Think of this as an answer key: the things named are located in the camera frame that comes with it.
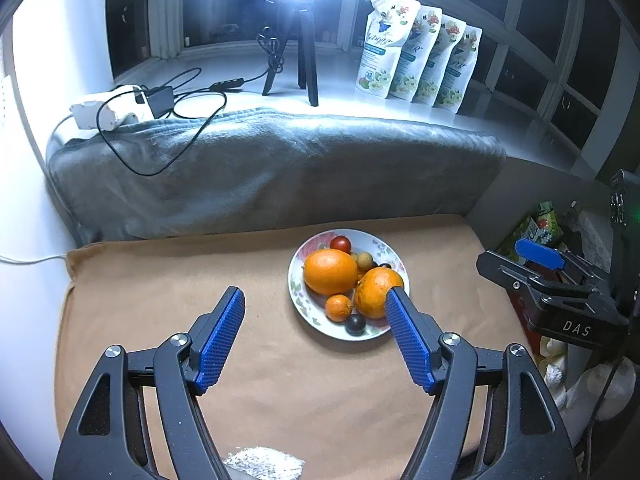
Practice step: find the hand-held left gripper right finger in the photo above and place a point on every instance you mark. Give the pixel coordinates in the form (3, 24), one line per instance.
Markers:
(405, 340)

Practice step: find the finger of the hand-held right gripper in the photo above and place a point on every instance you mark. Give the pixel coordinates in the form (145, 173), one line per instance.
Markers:
(540, 253)
(505, 269)

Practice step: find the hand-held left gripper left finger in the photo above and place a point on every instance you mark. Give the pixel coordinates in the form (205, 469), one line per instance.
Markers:
(220, 340)

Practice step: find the large round orange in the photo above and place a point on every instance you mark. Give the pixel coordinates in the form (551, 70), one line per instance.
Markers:
(375, 292)

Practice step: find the small tangerine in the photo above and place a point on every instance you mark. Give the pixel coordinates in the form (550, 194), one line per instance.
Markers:
(338, 307)

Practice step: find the white floral plate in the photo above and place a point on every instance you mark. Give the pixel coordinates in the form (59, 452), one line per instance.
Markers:
(376, 248)

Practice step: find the large oval orange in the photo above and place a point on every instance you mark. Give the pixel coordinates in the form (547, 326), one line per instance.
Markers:
(330, 272)

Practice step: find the red cherry tomato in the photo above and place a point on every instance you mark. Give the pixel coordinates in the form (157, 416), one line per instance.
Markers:
(341, 243)

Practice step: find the person's right hand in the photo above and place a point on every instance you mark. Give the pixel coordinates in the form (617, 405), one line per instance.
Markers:
(555, 375)

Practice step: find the person's left hand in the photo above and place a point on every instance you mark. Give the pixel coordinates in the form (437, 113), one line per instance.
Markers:
(262, 462)

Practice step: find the green snack packet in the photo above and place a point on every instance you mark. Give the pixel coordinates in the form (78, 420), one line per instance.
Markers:
(542, 217)

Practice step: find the tan blanket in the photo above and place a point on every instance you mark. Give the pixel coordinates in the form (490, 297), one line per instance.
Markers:
(200, 270)

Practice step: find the grey blanket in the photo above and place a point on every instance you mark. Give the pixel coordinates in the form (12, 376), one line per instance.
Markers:
(275, 175)

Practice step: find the white spouted pouch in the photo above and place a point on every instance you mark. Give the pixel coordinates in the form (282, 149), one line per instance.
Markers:
(382, 50)
(467, 60)
(447, 55)
(422, 50)

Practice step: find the black power adapter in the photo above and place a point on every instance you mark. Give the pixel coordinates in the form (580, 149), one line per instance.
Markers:
(160, 99)

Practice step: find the white power strip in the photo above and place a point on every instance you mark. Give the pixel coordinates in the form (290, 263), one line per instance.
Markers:
(95, 112)

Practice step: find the black tripod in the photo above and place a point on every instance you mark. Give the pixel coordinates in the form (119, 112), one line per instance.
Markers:
(310, 60)

